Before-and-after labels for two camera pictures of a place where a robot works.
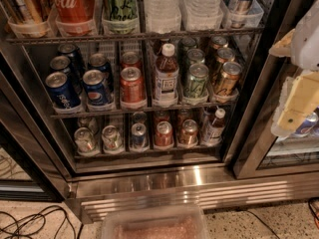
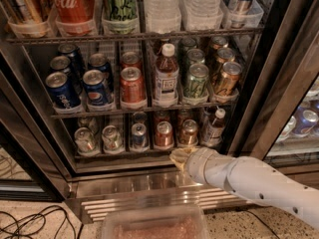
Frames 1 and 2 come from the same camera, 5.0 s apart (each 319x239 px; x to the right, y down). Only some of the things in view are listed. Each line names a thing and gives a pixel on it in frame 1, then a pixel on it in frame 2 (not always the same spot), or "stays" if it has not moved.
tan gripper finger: [283, 48] → [178, 155]
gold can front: [230, 75] stays
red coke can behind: [161, 116] stays
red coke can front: [163, 135] stays
